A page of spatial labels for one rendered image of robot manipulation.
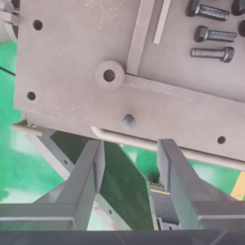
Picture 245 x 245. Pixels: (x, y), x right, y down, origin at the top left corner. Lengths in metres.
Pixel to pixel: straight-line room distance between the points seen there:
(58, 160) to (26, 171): 1.71
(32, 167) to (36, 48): 1.90
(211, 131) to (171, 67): 0.12
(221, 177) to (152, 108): 1.96
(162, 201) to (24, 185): 1.48
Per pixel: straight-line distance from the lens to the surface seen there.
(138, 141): 0.41
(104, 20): 0.27
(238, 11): 0.29
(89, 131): 0.43
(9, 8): 0.31
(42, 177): 2.16
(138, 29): 0.26
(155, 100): 0.27
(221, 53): 0.28
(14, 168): 2.24
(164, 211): 1.82
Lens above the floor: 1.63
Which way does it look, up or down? 74 degrees down
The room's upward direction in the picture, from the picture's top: 176 degrees counter-clockwise
